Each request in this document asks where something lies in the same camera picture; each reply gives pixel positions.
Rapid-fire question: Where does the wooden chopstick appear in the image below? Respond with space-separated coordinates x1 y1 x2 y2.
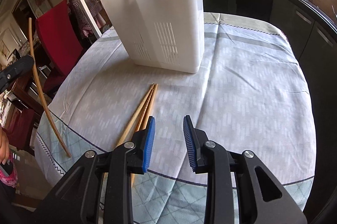
134 84 156 134
28 17 72 158
114 84 155 148
139 84 158 130

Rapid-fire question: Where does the red chair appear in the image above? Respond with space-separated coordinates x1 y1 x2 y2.
5 108 40 156
35 0 85 93

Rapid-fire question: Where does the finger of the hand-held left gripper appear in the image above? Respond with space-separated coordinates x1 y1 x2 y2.
0 55 35 93

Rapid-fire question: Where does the white plastic utensil holder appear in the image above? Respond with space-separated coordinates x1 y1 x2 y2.
98 0 206 74

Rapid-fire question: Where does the person's left hand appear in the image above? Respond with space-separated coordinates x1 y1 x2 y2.
0 130 10 165

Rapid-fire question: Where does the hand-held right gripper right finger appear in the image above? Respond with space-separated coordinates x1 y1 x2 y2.
183 115 307 224

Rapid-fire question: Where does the pink patterned clothing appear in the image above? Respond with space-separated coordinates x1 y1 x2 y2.
0 160 18 188

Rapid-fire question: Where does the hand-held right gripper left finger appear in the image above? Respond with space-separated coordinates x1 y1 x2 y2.
39 116 156 224

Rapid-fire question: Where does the pale checked tablecloth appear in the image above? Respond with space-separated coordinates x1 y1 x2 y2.
34 12 317 224

